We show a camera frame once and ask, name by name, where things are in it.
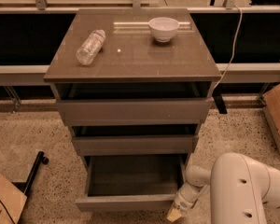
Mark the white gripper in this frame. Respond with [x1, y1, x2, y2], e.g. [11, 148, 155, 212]
[166, 182, 203, 222]

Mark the grey bottom drawer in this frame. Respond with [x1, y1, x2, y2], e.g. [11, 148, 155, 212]
[76, 154, 186, 212]

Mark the grey drawer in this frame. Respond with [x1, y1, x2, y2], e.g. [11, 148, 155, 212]
[72, 134, 199, 156]
[76, 154, 186, 212]
[56, 99, 211, 126]

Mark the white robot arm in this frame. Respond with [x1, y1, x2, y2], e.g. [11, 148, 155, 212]
[167, 153, 280, 224]

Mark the grey middle drawer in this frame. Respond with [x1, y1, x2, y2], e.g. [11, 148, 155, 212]
[72, 134, 199, 156]

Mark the grey top drawer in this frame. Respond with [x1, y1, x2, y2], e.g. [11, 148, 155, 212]
[56, 99, 211, 126]

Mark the grey drawer cabinet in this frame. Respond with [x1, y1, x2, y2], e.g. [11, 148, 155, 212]
[43, 7, 222, 173]

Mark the black wheeled stand leg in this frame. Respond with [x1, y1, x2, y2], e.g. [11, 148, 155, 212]
[12, 150, 50, 196]

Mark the cardboard box at left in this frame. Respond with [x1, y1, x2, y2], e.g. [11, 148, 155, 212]
[0, 173, 27, 224]

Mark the clear plastic water bottle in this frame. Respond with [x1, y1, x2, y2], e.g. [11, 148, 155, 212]
[76, 30, 105, 65]

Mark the white ceramic bowl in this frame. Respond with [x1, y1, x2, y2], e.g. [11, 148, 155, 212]
[148, 17, 179, 42]

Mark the metal railing frame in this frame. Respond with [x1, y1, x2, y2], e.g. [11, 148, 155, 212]
[0, 0, 280, 114]

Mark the white cable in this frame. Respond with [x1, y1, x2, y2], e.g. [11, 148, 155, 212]
[213, 5, 243, 91]

